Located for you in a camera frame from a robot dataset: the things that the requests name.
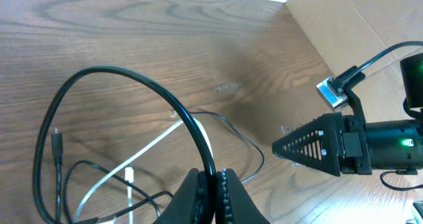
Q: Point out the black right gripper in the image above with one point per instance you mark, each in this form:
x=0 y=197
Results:
x=392 y=145

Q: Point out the cardboard panel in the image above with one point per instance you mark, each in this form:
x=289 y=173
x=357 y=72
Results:
x=350 y=32

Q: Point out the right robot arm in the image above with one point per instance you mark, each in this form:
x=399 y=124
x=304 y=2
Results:
x=411 y=69

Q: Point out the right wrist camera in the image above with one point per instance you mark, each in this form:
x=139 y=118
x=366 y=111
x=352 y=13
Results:
x=335 y=101

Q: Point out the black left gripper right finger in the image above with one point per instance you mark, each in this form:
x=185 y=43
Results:
x=233 y=203

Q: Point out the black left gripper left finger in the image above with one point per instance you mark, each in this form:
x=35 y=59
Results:
x=190 y=202

